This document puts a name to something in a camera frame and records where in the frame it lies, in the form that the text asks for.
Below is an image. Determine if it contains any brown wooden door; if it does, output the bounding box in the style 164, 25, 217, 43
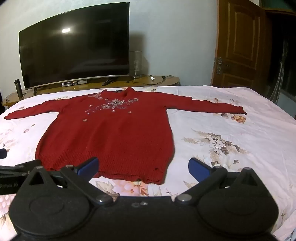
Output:
210, 0, 273, 99

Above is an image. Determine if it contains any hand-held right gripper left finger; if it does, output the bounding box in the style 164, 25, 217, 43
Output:
22, 157, 114, 207

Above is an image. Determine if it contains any silver set-top box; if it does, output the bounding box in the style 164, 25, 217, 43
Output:
61, 79, 88, 87

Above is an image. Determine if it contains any red knitted sweater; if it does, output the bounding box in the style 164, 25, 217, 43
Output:
4, 87, 247, 185

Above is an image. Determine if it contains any metal door handle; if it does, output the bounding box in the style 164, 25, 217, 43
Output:
214, 57, 230, 75

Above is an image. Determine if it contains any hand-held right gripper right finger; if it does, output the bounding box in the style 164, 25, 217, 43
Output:
174, 158, 266, 205

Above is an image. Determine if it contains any floral white bed sheet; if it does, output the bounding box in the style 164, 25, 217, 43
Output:
0, 86, 296, 241

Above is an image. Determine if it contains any black bottle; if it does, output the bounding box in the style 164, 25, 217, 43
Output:
14, 79, 26, 98

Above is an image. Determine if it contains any grey curtain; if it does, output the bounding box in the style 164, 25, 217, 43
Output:
269, 39, 287, 105

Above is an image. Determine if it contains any wooden television cabinet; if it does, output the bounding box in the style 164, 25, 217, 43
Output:
2, 75, 180, 107

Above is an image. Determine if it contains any black curved television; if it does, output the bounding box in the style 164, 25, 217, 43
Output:
18, 2, 130, 91

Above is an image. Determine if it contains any black cable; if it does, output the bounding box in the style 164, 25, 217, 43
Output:
133, 75, 174, 85

